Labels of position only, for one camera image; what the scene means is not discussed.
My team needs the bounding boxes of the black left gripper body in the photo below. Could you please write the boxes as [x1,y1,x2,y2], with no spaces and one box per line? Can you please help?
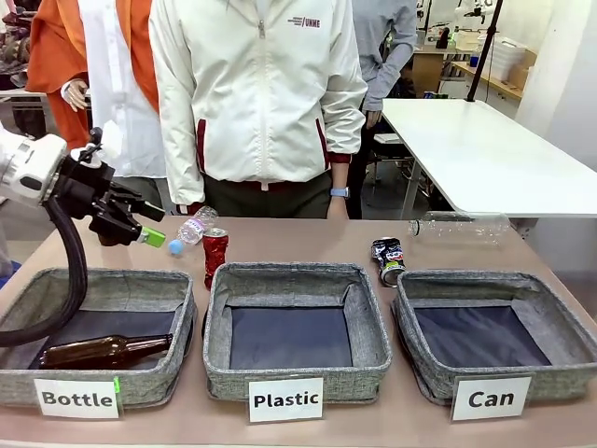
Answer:
[46,128,144,247]

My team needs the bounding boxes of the crushed red can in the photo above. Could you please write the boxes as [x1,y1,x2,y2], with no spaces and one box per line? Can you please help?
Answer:
[201,227,230,291]

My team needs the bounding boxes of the grey fabric basket labelled Plastic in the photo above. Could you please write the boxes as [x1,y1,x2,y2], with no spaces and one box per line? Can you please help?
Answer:
[201,260,394,405]

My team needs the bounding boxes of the grey fabric basket labelled Bottle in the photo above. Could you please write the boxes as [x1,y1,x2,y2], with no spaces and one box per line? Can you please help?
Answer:
[0,266,197,412]

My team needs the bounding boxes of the white Can label card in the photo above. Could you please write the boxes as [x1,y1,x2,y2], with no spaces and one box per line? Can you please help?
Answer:
[450,372,535,422]

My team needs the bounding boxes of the grey fabric basket labelled Can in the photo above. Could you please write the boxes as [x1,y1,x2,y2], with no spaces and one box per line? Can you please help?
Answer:
[391,269,597,406]

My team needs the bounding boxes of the person's left hand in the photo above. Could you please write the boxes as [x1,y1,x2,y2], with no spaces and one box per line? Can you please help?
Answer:
[326,196,350,220]

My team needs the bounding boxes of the small plastic bottle blue cap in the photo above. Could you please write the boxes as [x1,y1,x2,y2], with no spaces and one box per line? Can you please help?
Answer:
[167,204,219,257]

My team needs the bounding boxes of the mannequin in orange coat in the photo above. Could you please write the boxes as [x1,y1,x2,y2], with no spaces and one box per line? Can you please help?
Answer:
[25,0,167,197]

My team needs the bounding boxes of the brown glass bottle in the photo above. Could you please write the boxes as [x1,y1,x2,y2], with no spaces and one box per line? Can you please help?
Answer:
[37,333,174,370]

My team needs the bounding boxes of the person in white jacket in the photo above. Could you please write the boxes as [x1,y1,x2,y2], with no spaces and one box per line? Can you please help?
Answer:
[147,0,369,220]

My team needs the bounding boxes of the white Bottle label card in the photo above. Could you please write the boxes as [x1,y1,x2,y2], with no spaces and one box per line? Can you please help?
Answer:
[33,375,123,420]

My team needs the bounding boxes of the white Plastic label card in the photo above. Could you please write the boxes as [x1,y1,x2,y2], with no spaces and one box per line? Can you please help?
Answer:
[246,375,326,424]

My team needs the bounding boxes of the person in grey shirt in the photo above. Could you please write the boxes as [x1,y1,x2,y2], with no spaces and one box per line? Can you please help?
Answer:
[347,0,419,220]

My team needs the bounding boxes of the large clear plastic bottle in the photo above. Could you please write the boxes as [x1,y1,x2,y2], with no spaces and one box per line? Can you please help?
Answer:
[409,210,512,247]

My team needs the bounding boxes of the white table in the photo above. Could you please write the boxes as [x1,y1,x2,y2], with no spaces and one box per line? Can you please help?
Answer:
[380,97,597,220]

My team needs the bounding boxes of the wooden desk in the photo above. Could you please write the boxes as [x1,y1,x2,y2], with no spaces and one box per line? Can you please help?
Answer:
[451,60,523,102]

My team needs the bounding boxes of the black tripod pole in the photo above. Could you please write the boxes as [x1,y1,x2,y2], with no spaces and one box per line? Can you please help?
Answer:
[465,0,507,103]

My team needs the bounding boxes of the white storage boxes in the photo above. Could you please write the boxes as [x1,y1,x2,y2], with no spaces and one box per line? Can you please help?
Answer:
[489,35,531,67]

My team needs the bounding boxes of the cardboard box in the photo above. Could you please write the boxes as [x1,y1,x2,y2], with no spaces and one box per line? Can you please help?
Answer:
[509,49,538,89]

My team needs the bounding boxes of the black corrugated cable hose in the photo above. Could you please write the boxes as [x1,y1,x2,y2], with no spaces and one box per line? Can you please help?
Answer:
[0,198,90,347]

